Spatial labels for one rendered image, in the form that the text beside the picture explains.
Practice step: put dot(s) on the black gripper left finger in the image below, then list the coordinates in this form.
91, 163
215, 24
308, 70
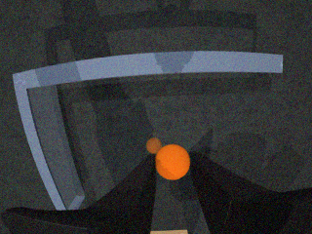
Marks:
127, 209

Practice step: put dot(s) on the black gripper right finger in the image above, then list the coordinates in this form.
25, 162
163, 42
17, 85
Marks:
234, 205

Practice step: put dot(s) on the light blue l-shaped low wall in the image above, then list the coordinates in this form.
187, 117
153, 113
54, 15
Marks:
123, 66

